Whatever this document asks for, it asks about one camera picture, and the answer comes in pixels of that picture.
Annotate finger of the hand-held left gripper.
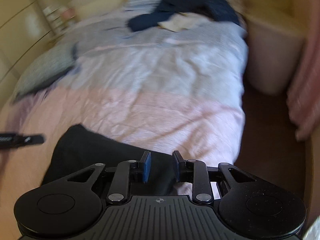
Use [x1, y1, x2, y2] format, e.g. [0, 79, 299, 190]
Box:
[0, 134, 46, 151]

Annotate white garment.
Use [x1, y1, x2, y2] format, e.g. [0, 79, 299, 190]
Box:
[157, 12, 208, 32]

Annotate white bed headboard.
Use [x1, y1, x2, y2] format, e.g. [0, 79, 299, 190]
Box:
[74, 0, 132, 24]

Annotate pink curtain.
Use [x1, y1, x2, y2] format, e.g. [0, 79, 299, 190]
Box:
[286, 0, 320, 142]

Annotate navy blue garment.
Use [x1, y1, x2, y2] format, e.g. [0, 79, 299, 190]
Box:
[128, 12, 175, 32]

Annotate white vanity shelf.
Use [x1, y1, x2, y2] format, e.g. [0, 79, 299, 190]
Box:
[42, 5, 75, 32]

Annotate cream wardrobe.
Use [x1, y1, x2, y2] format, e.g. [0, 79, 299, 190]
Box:
[0, 0, 54, 88]

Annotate black pants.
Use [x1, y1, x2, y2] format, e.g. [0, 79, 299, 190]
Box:
[42, 124, 184, 198]

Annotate white lidded bin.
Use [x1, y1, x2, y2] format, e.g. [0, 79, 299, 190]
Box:
[246, 17, 305, 96]

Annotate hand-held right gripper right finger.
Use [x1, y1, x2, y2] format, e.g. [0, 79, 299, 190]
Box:
[172, 150, 265, 204]

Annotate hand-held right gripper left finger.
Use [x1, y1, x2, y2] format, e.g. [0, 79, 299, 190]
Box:
[54, 151, 152, 204]

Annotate dark navy garment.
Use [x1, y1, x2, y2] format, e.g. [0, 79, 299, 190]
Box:
[152, 0, 242, 28]

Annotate checked small pillow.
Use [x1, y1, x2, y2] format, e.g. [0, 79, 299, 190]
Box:
[12, 44, 77, 103]

